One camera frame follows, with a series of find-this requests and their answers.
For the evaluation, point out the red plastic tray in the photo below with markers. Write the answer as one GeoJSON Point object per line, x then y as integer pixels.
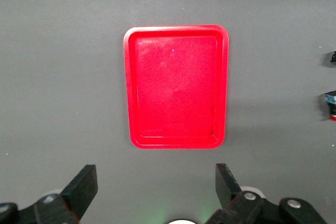
{"type": "Point", "coordinates": [176, 90]}

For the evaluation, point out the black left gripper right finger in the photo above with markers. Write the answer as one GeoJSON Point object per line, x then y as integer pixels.
{"type": "Point", "coordinates": [225, 187]}

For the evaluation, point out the red mushroom push button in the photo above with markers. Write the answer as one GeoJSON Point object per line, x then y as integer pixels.
{"type": "Point", "coordinates": [333, 57]}
{"type": "Point", "coordinates": [332, 100]}

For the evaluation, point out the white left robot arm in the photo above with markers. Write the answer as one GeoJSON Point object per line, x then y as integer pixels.
{"type": "Point", "coordinates": [181, 222]}

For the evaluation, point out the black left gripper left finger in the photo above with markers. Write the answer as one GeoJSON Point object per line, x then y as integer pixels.
{"type": "Point", "coordinates": [81, 190]}

